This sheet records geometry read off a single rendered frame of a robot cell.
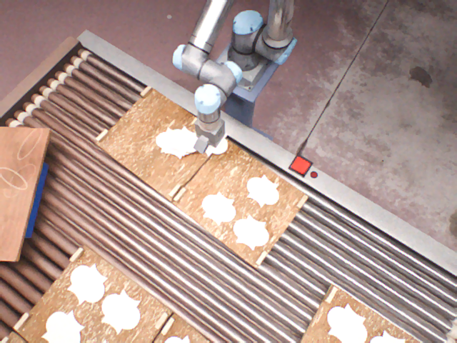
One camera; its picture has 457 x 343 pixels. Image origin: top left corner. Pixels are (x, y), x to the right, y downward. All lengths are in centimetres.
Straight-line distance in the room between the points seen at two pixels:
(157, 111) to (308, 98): 147
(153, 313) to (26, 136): 82
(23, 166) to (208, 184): 69
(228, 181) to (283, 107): 136
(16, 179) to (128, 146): 42
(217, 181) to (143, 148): 34
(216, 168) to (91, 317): 70
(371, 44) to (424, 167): 108
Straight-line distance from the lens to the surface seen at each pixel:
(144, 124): 153
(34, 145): 151
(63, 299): 143
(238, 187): 138
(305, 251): 137
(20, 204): 145
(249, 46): 150
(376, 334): 141
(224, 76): 109
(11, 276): 154
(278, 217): 136
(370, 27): 330
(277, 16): 130
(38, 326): 146
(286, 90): 274
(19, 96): 178
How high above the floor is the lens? 224
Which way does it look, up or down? 69 degrees down
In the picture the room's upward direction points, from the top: 1 degrees clockwise
